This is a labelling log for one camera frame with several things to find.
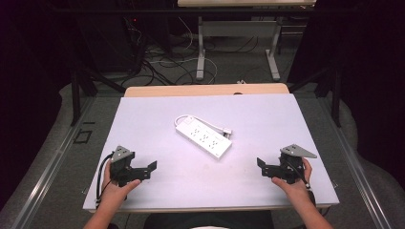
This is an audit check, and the black metal stand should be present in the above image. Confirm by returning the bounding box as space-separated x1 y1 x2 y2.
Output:
70 62 127 127
288 62 344 129

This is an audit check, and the white power strip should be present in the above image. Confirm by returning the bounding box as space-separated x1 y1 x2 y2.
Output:
175 118 233 161

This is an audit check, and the aluminium floor rail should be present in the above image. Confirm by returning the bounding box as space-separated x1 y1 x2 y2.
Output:
317 94 394 229
9 96 97 229

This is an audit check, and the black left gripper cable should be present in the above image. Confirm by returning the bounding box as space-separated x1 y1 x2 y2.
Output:
95 153 115 208

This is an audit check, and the black cable under desk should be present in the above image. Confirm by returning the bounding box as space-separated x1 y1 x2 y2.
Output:
202 34 260 54

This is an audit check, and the white floor cable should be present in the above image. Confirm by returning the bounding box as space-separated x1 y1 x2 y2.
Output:
148 15 220 86

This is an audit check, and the white power strip cord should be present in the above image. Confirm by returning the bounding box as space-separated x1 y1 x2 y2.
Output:
173 114 234 139

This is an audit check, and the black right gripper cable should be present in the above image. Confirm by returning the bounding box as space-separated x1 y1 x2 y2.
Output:
284 157 317 205

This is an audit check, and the wooden table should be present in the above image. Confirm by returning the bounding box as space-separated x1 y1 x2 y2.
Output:
123 82 291 98

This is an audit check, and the black floor cable bundle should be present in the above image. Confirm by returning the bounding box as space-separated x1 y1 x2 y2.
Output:
119 17 200 87

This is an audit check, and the white desk with metal legs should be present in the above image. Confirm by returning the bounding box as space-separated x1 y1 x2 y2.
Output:
177 0 318 82

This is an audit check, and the white table board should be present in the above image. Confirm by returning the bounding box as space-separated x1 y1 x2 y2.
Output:
82 93 340 213

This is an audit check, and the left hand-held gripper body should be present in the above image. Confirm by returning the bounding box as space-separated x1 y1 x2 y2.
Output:
110 145 137 188

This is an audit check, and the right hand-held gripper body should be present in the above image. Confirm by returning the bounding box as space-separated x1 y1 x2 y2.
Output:
279 143 318 185

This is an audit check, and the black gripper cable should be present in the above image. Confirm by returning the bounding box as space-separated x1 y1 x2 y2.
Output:
284 157 317 205
95 153 115 208

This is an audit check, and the person's dark clothing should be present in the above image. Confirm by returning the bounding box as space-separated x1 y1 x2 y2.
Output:
142 210 275 229

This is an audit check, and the dark computer tower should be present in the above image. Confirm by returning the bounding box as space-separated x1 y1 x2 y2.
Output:
75 13 145 74

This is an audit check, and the person's left hand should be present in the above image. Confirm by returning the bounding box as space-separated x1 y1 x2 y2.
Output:
101 159 142 205

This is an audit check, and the person's right hand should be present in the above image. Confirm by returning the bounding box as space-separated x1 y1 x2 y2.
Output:
270 157 314 201

